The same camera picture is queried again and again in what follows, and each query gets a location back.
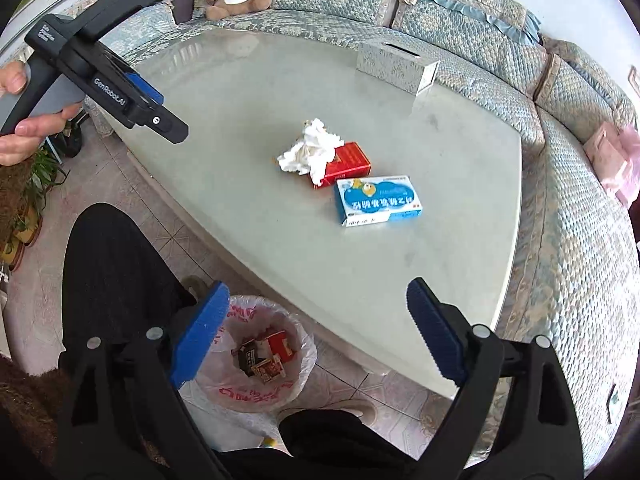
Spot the blue frilled quilted pillow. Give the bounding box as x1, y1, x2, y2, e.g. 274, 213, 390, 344
415, 0, 543, 31

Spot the small brown patterned box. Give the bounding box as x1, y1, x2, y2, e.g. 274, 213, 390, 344
251, 355, 286, 383

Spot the beige slipper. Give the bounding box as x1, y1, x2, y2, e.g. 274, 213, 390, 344
180, 276, 221, 301

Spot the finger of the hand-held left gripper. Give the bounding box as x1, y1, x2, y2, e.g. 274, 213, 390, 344
124, 71, 190, 145

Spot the patterned tissue box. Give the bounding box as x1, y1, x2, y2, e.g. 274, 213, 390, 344
356, 41, 441, 97

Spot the white tissue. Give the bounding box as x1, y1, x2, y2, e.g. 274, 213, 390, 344
276, 118, 346, 186

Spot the potted plant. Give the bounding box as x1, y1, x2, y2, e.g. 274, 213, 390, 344
0, 145, 68, 271

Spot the trash bin with pink liner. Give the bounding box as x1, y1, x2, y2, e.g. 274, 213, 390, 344
192, 295, 318, 416

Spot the red white small box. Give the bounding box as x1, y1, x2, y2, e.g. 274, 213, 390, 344
265, 331, 296, 361

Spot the person's right leg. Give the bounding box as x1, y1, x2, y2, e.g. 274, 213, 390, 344
215, 407, 451, 480

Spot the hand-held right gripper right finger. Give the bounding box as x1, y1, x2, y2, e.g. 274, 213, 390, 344
406, 277, 586, 480

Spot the quilted floral corner sofa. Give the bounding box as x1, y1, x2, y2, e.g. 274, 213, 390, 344
100, 0, 640, 466

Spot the pink plastic bag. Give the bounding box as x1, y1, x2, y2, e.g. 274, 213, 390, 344
617, 125, 640, 208

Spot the pink paper gift bag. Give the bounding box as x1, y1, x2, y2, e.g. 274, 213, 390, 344
582, 122, 632, 193

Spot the person's left hand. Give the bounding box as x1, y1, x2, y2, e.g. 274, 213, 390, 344
0, 60, 83, 167

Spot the dark bag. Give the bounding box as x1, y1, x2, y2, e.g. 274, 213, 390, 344
47, 110, 88, 158

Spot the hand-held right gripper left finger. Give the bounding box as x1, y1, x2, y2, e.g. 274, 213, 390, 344
55, 280, 232, 480

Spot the blue white medicine box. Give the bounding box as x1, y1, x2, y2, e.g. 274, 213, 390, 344
334, 175, 423, 227

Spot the dark cardboard box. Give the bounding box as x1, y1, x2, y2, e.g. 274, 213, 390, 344
239, 342, 268, 376

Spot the red cardboard box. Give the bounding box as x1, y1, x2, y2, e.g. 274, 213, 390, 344
314, 141, 372, 189

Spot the clear plastic bag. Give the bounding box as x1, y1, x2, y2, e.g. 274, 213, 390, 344
180, 380, 281, 453

